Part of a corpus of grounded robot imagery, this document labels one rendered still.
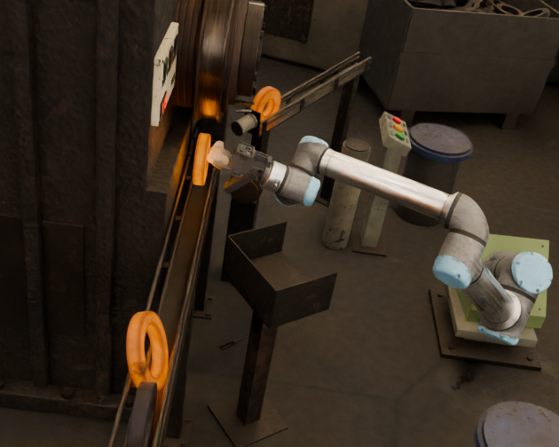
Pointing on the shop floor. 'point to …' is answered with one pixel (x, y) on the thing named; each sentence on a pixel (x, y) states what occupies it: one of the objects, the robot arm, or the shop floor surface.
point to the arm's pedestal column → (452, 349)
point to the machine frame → (73, 197)
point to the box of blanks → (460, 56)
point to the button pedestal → (373, 243)
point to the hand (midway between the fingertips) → (202, 153)
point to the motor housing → (242, 211)
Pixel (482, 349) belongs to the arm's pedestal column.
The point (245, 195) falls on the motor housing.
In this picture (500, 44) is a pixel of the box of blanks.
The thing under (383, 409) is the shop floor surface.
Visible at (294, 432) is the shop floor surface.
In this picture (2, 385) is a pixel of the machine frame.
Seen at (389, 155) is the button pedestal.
